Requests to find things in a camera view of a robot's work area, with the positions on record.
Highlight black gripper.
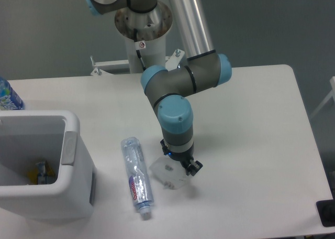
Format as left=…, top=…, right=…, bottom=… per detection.
left=160, top=140, right=203, bottom=176

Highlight clear plastic wrapper bag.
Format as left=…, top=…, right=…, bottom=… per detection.
left=149, top=157, right=191, bottom=190

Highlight crushed clear plastic bottle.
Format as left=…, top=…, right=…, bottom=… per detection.
left=121, top=137, right=154, bottom=221

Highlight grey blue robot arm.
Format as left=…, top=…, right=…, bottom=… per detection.
left=86, top=0, right=232, bottom=176

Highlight white plastic trash can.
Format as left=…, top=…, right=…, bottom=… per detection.
left=1, top=111, right=96, bottom=220

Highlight yellow blue trash in can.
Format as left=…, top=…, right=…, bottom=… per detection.
left=27, top=160, right=57, bottom=185

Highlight black clamp at table corner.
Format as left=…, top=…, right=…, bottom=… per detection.
left=316, top=199, right=334, bottom=227

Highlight white furniture leg at right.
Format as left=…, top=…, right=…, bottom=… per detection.
left=310, top=77, right=334, bottom=119

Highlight blue labelled water bottle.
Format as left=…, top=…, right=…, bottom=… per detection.
left=1, top=77, right=24, bottom=111

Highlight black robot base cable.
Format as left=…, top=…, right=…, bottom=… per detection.
left=132, top=28, right=149, bottom=74

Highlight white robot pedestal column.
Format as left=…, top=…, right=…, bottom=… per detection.
left=115, top=1, right=173, bottom=73

